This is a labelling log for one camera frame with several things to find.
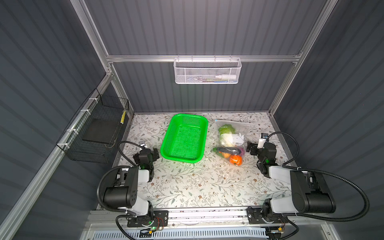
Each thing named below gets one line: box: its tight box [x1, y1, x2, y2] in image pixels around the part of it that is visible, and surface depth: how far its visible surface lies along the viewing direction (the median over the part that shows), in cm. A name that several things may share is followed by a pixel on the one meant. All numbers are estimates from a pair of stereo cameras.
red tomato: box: [230, 155, 243, 166], surface depth 86 cm
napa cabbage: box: [218, 124, 236, 147], surface depth 93 cm
